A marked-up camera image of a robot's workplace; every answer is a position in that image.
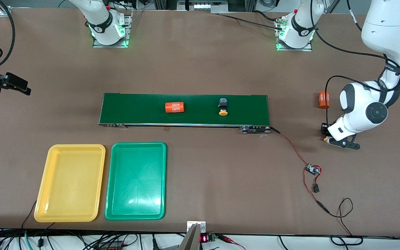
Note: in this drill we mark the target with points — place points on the green plastic tray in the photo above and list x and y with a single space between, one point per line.
135 180

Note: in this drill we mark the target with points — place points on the red clip lead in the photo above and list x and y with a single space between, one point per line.
226 239

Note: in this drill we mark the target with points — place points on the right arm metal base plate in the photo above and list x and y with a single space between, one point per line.
109 46

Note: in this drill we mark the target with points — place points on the grey metal bar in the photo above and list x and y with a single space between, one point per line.
189 243

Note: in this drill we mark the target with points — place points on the small black plug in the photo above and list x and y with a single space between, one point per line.
316 189

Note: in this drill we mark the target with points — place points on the yellow plastic tray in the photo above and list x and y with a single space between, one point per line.
64 205

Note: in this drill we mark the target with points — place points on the green belt conveyor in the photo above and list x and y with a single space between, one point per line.
134 109

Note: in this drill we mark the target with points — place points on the silver mounting bracket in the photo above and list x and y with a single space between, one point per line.
190 225

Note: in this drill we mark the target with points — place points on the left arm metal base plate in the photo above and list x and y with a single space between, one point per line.
292 49

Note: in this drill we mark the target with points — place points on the orange cylinder with white print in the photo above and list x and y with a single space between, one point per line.
324 100
175 107

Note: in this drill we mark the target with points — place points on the aluminium frame corner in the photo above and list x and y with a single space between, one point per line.
5 11

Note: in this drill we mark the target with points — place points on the red LED display module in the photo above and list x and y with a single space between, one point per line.
204 238

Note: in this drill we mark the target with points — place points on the small controller circuit board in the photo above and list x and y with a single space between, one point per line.
313 169

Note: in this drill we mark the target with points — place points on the grey electronics box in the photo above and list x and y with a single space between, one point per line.
203 6

